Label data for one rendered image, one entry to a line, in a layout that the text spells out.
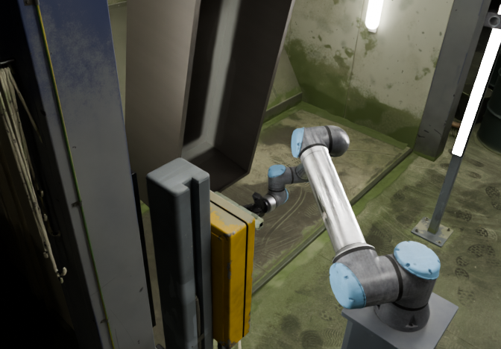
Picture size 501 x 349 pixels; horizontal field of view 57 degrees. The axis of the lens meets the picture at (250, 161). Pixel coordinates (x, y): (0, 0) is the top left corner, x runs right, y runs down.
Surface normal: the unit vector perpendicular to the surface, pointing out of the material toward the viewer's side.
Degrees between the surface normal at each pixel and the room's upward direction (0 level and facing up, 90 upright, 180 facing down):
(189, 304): 90
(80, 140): 90
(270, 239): 0
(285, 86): 57
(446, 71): 90
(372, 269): 18
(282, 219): 0
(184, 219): 90
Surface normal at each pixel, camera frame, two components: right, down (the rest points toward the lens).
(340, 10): -0.65, 0.40
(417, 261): 0.11, -0.84
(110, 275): 0.75, 0.39
